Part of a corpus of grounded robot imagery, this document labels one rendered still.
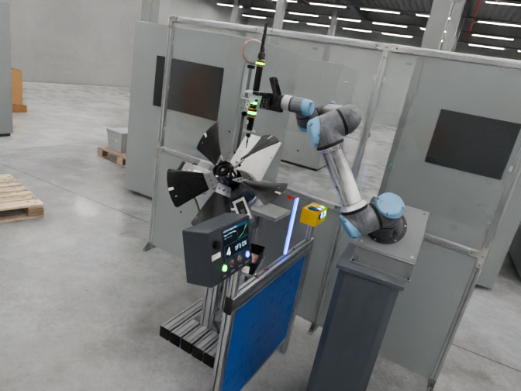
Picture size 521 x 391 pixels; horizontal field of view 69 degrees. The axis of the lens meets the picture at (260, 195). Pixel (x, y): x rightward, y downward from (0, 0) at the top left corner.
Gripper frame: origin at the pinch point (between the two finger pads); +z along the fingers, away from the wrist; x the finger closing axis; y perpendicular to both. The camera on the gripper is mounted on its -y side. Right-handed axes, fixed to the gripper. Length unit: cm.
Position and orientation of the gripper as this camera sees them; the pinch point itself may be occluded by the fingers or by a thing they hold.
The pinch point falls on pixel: (250, 91)
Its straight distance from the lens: 204.5
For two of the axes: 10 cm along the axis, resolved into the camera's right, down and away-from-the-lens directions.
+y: -1.7, 9.4, 3.1
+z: -8.6, -3.0, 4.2
